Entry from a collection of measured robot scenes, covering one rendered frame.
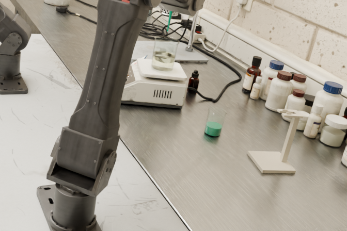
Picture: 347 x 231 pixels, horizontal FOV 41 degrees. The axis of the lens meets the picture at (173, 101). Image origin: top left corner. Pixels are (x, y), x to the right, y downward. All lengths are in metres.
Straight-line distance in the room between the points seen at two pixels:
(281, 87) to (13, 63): 0.71
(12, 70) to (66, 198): 0.59
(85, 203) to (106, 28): 0.25
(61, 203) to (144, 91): 0.53
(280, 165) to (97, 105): 0.50
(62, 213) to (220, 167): 0.39
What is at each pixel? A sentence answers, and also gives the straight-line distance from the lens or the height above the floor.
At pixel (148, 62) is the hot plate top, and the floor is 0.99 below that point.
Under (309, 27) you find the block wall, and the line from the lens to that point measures 1.51.
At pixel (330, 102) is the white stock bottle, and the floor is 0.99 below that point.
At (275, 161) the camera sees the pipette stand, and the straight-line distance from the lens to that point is 1.05.
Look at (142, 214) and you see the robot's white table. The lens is 0.80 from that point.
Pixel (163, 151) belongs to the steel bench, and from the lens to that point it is 0.99.
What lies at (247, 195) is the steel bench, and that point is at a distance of 0.92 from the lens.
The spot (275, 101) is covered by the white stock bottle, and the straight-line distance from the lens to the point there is 1.34.
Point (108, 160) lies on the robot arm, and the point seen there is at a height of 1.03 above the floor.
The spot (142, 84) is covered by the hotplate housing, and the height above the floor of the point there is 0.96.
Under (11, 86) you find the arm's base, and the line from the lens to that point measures 1.20.
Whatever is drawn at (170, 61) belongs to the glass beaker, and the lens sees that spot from 1.18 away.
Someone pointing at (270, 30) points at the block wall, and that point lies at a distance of 1.64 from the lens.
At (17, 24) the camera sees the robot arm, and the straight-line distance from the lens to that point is 1.19.
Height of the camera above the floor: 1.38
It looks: 22 degrees down
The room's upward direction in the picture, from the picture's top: 11 degrees clockwise
